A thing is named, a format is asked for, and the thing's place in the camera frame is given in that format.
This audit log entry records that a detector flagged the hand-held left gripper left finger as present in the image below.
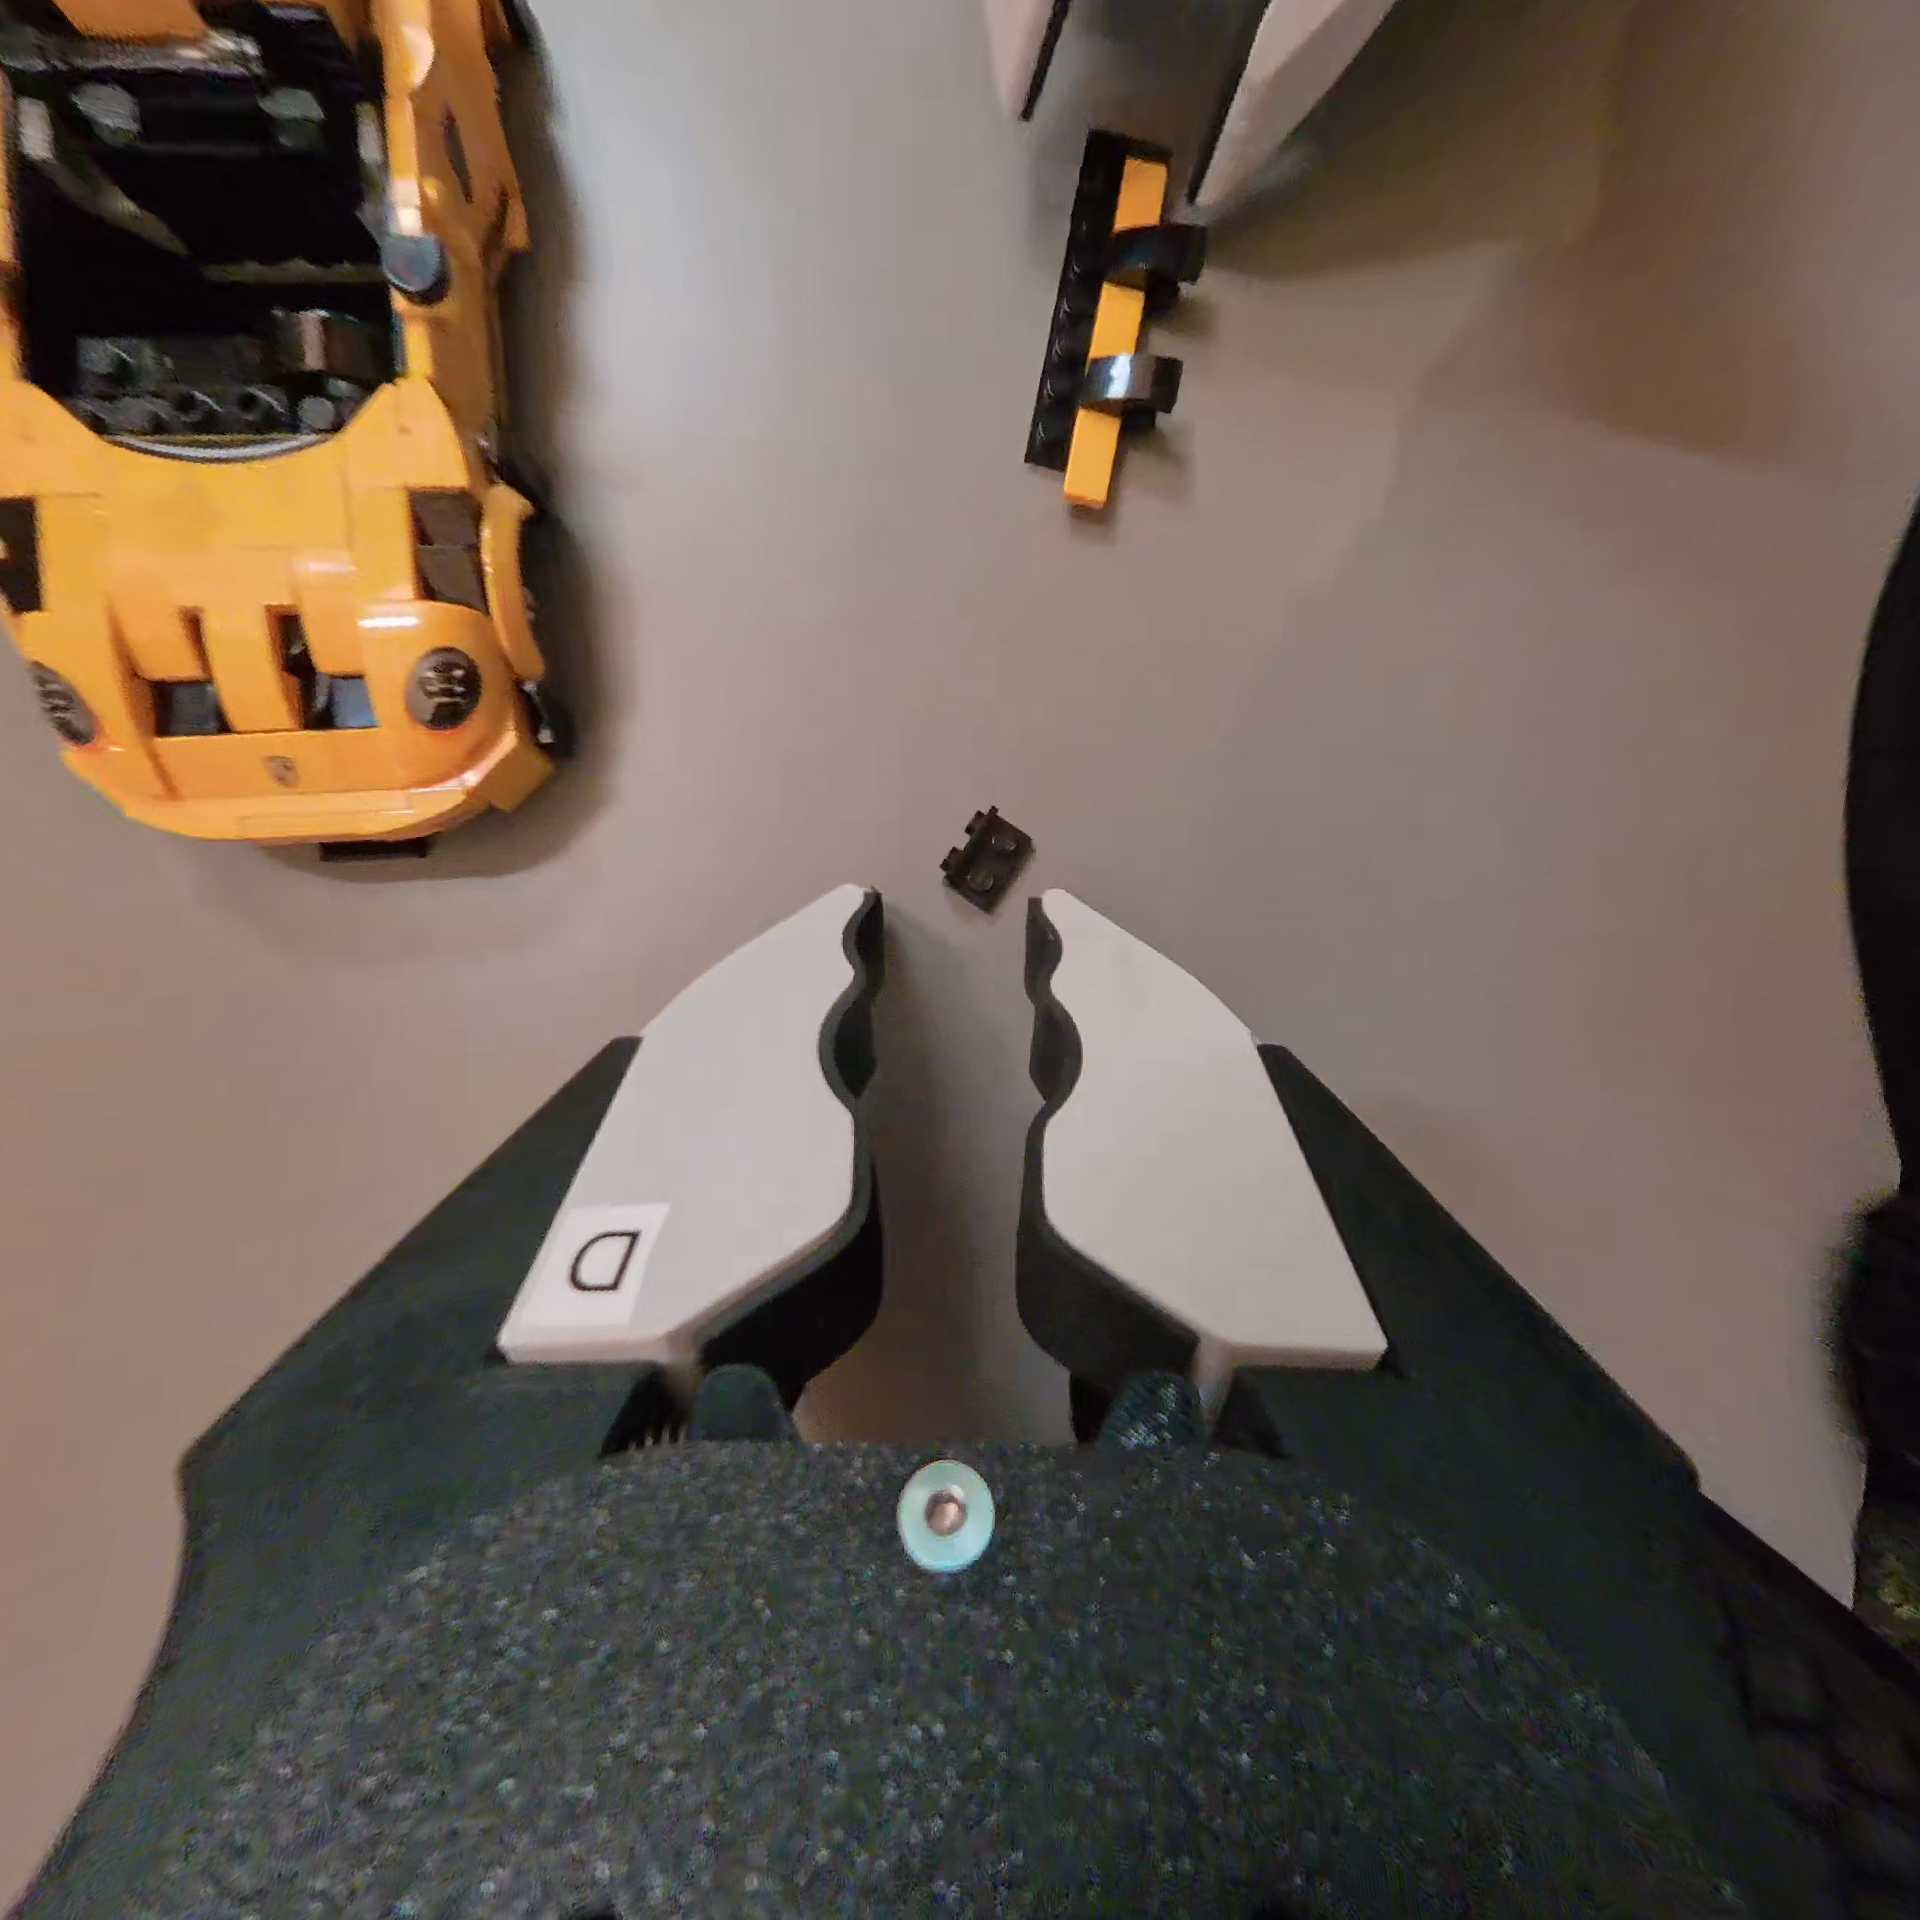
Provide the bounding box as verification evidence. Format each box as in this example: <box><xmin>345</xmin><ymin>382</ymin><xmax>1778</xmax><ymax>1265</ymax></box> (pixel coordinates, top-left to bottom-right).
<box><xmin>498</xmin><ymin>886</ymin><xmax>888</xmax><ymax>1368</ymax></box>

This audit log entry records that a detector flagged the yellow lego car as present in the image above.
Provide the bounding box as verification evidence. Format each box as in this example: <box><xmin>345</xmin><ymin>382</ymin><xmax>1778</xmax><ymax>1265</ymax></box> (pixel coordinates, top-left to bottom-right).
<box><xmin>0</xmin><ymin>0</ymin><xmax>578</xmax><ymax>865</ymax></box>

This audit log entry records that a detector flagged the person's dark clothed torso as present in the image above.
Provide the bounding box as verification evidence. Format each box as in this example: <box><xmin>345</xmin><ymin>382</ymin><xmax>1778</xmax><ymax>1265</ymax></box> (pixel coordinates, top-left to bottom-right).
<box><xmin>1823</xmin><ymin>511</ymin><xmax>1920</xmax><ymax>1623</ymax></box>

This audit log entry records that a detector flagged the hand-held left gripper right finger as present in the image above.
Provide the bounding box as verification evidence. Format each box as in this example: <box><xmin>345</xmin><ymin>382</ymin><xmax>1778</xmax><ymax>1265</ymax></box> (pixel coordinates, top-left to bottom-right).
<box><xmin>1019</xmin><ymin>889</ymin><xmax>1389</xmax><ymax>1375</ymax></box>

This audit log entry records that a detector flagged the black yellow lego plate assembly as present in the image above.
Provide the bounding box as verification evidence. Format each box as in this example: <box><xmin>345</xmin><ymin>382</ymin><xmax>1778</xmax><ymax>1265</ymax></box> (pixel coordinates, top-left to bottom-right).
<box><xmin>1025</xmin><ymin>128</ymin><xmax>1210</xmax><ymax>514</ymax></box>

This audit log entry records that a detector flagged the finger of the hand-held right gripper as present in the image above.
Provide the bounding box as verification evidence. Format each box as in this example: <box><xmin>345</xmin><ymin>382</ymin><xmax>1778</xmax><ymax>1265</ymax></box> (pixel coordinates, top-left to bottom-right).
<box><xmin>983</xmin><ymin>0</ymin><xmax>1076</xmax><ymax>126</ymax></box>
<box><xmin>1188</xmin><ymin>0</ymin><xmax>1404</xmax><ymax>231</ymax></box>

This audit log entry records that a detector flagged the small black lego clip plate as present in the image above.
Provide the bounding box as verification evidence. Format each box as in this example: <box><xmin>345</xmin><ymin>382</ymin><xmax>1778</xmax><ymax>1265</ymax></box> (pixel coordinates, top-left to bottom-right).
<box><xmin>940</xmin><ymin>807</ymin><xmax>1037</xmax><ymax>915</ymax></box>

